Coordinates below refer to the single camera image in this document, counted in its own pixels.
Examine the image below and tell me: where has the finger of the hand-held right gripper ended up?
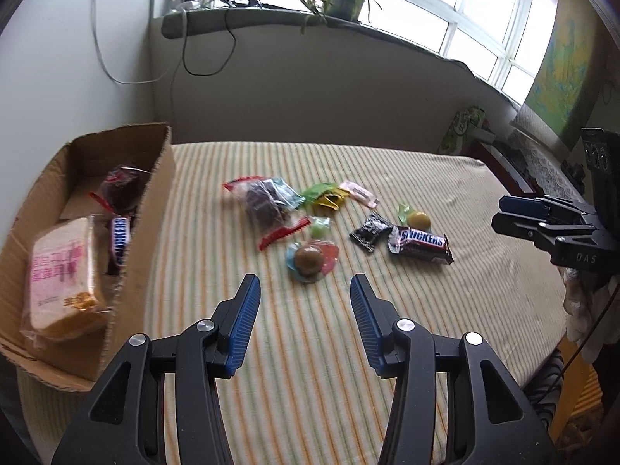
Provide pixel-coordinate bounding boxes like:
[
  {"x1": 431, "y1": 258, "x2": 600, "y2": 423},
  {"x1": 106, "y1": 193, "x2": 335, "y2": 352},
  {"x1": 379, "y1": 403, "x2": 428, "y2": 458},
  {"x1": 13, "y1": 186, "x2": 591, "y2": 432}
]
[
  {"x1": 491, "y1": 210, "x2": 596, "y2": 253},
  {"x1": 499, "y1": 195, "x2": 596, "y2": 227}
]

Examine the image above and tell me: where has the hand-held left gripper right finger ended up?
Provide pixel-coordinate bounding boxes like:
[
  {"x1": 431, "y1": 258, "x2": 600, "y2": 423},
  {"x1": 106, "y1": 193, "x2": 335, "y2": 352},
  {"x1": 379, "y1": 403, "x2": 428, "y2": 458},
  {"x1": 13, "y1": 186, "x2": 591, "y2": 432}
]
[{"x1": 350, "y1": 274, "x2": 558, "y2": 465}]

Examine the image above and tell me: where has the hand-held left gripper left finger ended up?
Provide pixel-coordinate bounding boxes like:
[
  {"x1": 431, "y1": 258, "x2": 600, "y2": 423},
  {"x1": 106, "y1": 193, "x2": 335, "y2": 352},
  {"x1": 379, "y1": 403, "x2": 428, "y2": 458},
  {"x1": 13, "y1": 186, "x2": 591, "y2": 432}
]
[{"x1": 51, "y1": 274, "x2": 262, "y2": 465}]

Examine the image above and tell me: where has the chocolate ball colourful wrapper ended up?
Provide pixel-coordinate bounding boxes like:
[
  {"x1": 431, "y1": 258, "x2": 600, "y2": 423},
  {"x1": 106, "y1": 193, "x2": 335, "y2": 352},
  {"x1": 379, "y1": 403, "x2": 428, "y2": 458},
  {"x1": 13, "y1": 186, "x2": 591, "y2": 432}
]
[{"x1": 285, "y1": 239, "x2": 339, "y2": 284}]

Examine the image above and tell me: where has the black snack packet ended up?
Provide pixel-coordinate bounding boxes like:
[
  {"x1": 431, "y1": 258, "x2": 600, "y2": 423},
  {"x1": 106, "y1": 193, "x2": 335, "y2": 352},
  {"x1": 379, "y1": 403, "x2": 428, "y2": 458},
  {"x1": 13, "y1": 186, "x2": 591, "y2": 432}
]
[{"x1": 350, "y1": 213, "x2": 393, "y2": 253}]

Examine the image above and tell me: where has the yellow ball candy green wrapper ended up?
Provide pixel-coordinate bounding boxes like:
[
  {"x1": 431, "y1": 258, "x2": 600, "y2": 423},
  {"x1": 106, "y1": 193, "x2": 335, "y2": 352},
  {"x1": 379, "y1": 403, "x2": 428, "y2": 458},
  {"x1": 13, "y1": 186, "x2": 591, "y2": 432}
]
[{"x1": 397, "y1": 203, "x2": 432, "y2": 230}]

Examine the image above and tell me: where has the brown chocolate bar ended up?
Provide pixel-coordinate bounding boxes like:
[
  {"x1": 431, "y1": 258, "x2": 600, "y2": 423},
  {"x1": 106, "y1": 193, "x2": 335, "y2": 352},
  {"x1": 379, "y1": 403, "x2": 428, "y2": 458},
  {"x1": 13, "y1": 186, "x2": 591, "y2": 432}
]
[
  {"x1": 109, "y1": 215, "x2": 133, "y2": 267},
  {"x1": 386, "y1": 225, "x2": 455, "y2": 265}
]

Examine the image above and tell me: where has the green jelly candy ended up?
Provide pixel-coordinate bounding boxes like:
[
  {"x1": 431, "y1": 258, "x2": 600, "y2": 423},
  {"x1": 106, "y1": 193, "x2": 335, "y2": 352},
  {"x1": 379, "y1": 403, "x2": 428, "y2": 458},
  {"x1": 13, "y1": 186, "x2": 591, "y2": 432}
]
[{"x1": 306, "y1": 216, "x2": 332, "y2": 241}]

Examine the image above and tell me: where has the dark cake packet red edge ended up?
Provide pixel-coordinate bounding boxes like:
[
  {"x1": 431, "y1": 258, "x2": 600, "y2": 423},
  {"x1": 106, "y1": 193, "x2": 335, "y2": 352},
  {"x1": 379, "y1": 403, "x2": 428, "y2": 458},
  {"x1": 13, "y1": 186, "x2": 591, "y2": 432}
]
[
  {"x1": 223, "y1": 177, "x2": 311, "y2": 253},
  {"x1": 88, "y1": 165, "x2": 148, "y2": 216}
]

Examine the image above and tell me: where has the brown cardboard box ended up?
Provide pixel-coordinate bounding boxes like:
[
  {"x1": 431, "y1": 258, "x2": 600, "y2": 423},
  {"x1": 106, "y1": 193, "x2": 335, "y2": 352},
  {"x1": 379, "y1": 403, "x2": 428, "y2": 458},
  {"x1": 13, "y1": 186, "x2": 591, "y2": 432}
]
[{"x1": 0, "y1": 122, "x2": 176, "y2": 393}]

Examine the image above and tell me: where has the yellow snack packet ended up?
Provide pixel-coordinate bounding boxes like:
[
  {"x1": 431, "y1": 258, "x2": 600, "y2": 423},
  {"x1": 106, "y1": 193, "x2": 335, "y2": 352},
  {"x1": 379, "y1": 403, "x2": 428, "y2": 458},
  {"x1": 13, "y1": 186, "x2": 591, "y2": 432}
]
[{"x1": 312, "y1": 190, "x2": 350, "y2": 216}]

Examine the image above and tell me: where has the pink snack packet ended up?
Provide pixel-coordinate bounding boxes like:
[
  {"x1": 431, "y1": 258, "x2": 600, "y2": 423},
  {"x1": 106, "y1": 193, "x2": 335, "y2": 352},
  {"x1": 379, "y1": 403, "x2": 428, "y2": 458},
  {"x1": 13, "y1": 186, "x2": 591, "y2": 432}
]
[{"x1": 339, "y1": 180, "x2": 380, "y2": 208}]

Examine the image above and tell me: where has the teal snack packet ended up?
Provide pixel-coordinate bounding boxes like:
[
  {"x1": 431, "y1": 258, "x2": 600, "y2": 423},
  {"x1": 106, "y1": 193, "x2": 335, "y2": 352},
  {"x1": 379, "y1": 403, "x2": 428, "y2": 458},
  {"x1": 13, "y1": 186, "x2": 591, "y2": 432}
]
[{"x1": 271, "y1": 177, "x2": 306, "y2": 211}]

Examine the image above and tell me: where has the green snack packet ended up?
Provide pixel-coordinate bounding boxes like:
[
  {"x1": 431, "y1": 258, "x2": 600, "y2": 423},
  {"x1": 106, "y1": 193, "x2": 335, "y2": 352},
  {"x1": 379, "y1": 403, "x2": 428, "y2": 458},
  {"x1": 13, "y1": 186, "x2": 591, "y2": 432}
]
[{"x1": 301, "y1": 181, "x2": 340, "y2": 202}]

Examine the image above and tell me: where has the white lace cloth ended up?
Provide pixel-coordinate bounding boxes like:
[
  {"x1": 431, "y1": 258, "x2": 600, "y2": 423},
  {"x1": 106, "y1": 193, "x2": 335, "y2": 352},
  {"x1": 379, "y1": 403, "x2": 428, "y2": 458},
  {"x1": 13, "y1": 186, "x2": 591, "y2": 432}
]
[{"x1": 513, "y1": 128, "x2": 592, "y2": 199}]

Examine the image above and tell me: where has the brown wooden cabinet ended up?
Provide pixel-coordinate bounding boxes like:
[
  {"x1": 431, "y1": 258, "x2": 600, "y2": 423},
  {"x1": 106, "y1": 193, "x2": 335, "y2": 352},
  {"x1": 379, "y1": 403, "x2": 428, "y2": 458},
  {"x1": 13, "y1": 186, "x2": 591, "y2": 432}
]
[{"x1": 472, "y1": 140, "x2": 538, "y2": 195}]

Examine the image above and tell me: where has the striped tablecloth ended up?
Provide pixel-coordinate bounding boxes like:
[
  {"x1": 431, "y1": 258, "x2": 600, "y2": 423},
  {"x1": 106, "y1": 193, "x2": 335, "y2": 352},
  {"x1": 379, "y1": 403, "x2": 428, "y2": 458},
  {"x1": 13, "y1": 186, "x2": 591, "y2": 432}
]
[{"x1": 17, "y1": 141, "x2": 570, "y2": 465}]

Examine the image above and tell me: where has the green printed box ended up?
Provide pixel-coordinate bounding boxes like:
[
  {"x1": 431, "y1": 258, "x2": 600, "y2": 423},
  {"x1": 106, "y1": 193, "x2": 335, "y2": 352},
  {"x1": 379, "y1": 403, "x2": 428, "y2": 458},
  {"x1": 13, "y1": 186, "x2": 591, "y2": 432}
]
[{"x1": 438, "y1": 107, "x2": 492, "y2": 156}]

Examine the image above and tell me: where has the bagged sliced bread pink print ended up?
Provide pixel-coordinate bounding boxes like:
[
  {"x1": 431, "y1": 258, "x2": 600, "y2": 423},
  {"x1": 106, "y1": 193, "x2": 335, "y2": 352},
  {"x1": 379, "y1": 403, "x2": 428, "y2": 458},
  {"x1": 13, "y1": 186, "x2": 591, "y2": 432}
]
[{"x1": 20, "y1": 215, "x2": 110, "y2": 342}]

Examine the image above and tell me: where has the wall map poster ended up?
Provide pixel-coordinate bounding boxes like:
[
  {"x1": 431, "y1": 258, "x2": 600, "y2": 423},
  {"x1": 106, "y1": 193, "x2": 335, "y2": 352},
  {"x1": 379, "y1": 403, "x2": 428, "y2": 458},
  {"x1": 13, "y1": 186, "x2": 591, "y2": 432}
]
[{"x1": 523, "y1": 0, "x2": 604, "y2": 139}]

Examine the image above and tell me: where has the white window frame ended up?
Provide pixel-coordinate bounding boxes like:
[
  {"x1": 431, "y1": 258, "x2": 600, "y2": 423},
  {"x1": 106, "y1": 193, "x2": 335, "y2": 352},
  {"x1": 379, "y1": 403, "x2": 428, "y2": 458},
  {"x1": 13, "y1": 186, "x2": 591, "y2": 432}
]
[{"x1": 194, "y1": 0, "x2": 558, "y2": 102}]

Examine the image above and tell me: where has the black cable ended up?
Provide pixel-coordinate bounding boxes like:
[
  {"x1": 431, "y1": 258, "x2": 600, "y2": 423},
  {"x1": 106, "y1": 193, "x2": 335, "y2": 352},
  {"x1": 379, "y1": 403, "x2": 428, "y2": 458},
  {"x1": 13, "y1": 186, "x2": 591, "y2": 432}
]
[{"x1": 181, "y1": 5, "x2": 238, "y2": 77}]

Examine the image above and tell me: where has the white cable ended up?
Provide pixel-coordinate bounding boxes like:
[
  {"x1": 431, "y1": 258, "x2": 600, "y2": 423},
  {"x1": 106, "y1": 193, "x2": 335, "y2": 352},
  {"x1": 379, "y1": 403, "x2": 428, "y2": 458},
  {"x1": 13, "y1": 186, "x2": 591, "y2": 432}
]
[{"x1": 92, "y1": 0, "x2": 187, "y2": 85}]

